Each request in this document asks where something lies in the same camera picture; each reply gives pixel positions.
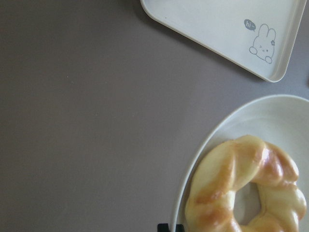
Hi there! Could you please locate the cream rabbit tray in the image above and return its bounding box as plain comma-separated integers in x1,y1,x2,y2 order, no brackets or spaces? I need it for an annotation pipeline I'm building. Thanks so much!
141,0,306,83

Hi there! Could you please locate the twisted ring donut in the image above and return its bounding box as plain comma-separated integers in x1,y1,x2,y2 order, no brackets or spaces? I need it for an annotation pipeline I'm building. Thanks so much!
185,135,307,232

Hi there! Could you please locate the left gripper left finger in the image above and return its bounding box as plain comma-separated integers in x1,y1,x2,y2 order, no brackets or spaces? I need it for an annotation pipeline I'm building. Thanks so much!
157,223,169,232

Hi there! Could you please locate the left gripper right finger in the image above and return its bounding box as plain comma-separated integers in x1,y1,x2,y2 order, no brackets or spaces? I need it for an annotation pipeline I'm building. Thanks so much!
175,224,184,232

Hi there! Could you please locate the grey round plate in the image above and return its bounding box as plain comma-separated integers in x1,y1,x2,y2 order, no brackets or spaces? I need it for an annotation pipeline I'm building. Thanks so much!
170,94,309,232

